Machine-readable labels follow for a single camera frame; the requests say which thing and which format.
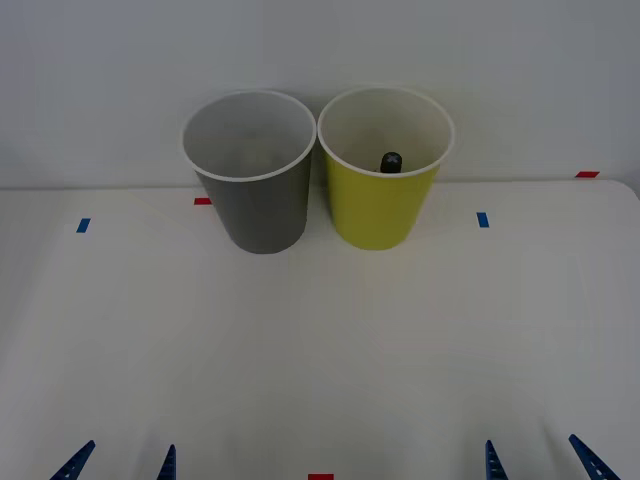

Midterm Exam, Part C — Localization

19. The yellow-green plastic waste bin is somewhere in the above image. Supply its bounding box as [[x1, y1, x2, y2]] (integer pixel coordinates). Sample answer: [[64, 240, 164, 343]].
[[317, 85, 456, 252]]

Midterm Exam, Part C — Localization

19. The grey plastic waste bin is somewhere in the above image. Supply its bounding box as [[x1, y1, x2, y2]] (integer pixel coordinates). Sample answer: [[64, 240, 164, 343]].
[[179, 88, 319, 256]]

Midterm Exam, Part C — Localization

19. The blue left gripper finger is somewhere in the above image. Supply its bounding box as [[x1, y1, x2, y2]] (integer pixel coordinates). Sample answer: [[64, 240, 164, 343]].
[[48, 439, 96, 480], [155, 443, 178, 480]]

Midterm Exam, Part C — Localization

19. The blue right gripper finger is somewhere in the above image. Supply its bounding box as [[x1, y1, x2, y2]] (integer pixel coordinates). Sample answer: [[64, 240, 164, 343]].
[[483, 439, 507, 480], [568, 433, 622, 480]]

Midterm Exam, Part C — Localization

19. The yellow bottle with black cap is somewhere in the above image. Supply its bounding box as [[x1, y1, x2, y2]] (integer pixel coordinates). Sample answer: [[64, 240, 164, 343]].
[[378, 150, 404, 174]]

